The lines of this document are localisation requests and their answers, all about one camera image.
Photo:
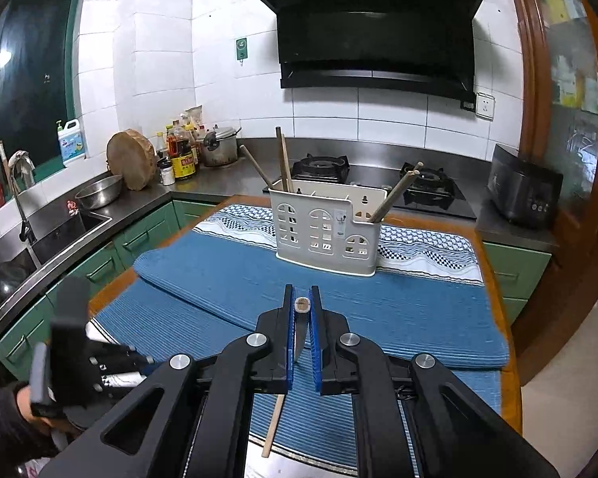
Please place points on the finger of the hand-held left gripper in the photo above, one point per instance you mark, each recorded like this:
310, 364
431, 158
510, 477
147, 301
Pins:
124, 379
127, 353

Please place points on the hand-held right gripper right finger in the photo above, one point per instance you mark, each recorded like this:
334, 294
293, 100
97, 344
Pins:
315, 353

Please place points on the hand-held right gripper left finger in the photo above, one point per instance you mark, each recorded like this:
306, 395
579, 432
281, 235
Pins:
290, 348

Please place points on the beige plastic utensil holder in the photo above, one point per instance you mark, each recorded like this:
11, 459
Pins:
324, 254

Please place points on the person's left forearm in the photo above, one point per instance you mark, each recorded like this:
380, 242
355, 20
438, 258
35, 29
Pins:
0, 423

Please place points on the person's left hand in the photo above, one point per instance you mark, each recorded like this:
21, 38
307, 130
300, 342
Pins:
25, 403

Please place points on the blue patterned cloth mat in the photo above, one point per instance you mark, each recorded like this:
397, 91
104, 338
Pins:
229, 284

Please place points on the black pan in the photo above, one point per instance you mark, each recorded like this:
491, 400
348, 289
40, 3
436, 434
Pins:
7, 279

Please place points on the stainless steel sink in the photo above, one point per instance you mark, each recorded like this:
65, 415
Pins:
60, 234

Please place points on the green base cabinet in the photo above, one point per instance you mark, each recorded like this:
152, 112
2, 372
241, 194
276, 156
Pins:
144, 239
518, 269

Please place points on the small red sink object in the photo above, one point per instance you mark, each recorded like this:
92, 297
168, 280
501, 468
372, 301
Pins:
71, 206

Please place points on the steel kitchen faucet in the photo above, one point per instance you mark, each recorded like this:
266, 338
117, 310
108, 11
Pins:
22, 199

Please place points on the stainless steel bowl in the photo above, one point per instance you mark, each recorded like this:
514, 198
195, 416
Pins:
97, 191

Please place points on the small white seasoning jar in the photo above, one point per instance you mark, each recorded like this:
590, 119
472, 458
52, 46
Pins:
167, 175

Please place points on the round wooden chopping block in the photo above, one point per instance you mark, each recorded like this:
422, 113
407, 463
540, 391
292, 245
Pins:
129, 159

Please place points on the yellow label soy sauce bottle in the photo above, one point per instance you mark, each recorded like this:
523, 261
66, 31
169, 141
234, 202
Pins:
184, 164

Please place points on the black glass gas stove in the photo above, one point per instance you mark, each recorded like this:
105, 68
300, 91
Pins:
443, 199

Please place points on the white detergent jug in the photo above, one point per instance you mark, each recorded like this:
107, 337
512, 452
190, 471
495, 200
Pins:
72, 144

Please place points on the steel pressure cooker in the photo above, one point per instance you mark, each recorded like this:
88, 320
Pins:
219, 152

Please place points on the dark sauce bottle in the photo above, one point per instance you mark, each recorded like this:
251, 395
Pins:
195, 142

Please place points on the clear food bag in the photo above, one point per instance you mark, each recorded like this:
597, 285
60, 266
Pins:
194, 115

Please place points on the black countertop cooker appliance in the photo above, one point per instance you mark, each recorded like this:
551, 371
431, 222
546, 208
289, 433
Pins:
523, 184

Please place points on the green framed window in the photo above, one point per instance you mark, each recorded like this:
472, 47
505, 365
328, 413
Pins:
35, 59

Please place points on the black range hood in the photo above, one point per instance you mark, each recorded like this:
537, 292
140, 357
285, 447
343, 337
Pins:
378, 35

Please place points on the wooden framed glass door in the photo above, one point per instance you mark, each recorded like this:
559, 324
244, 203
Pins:
573, 84

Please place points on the white wall socket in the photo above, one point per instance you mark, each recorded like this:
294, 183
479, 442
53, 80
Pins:
485, 105

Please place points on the green wall hook sticker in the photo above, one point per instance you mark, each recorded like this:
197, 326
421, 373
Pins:
242, 49

